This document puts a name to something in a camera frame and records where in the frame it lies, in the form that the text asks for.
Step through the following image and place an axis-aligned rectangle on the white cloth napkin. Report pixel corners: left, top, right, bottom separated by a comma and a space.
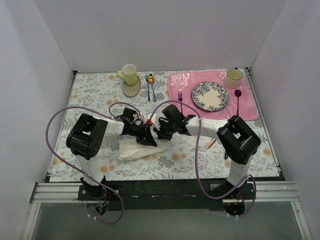
119, 138, 169, 162

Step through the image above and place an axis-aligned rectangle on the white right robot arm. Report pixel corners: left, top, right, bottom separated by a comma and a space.
148, 104, 261, 200

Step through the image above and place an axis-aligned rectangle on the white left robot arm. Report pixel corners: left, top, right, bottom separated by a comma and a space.
66, 107, 160, 200

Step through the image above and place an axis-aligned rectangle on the purple fork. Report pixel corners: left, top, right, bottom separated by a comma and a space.
177, 90, 183, 114

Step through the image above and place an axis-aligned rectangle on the woven round coaster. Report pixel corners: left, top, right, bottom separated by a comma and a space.
122, 77, 141, 98

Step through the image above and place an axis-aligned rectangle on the rose gold knife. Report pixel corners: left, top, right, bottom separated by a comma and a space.
206, 138, 216, 149

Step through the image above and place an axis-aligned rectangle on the rainbow gold spoon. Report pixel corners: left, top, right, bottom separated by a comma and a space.
147, 73, 157, 102

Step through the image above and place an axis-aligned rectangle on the blue floral plate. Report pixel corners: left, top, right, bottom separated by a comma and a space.
191, 81, 229, 112

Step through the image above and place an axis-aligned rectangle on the blue fork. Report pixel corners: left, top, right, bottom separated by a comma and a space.
145, 73, 151, 102

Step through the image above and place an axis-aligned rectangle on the yellow green mug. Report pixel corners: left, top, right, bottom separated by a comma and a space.
117, 64, 138, 86

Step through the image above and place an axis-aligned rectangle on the pink floral placemat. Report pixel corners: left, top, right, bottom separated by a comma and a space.
167, 70, 259, 121

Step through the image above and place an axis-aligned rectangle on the purple spoon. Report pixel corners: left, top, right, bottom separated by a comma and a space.
234, 89, 242, 116

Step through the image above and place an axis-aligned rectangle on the cream enamel mug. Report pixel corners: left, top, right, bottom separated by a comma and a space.
223, 68, 243, 89

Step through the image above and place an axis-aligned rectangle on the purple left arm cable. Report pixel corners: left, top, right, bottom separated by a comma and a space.
46, 101, 141, 224

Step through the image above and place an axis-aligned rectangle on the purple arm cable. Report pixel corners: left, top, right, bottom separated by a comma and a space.
46, 101, 141, 224
147, 100, 257, 219

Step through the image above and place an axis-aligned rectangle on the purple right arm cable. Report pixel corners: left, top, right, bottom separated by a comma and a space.
147, 100, 257, 219

